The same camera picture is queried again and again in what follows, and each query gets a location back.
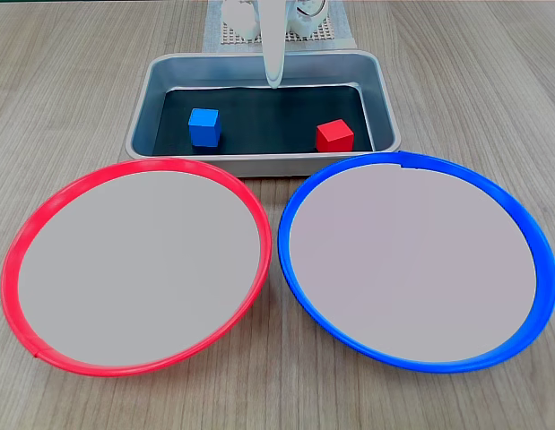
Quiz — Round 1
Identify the white mesh anti-slip mat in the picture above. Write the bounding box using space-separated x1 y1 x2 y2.
220 16 339 47

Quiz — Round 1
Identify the red cube block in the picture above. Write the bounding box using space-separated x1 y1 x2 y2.
316 119 355 153

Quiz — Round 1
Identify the blue rimmed white dish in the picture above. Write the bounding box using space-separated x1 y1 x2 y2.
277 150 555 374

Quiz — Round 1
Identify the blue cube block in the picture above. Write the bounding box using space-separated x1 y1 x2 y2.
187 107 221 148

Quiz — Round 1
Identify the silver metal tray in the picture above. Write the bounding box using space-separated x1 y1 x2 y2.
125 51 403 179

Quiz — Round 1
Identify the black tray liner mat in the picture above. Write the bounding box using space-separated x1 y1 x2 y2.
152 83 376 157

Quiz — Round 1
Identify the red rimmed white dish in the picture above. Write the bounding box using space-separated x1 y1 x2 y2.
0 157 273 378

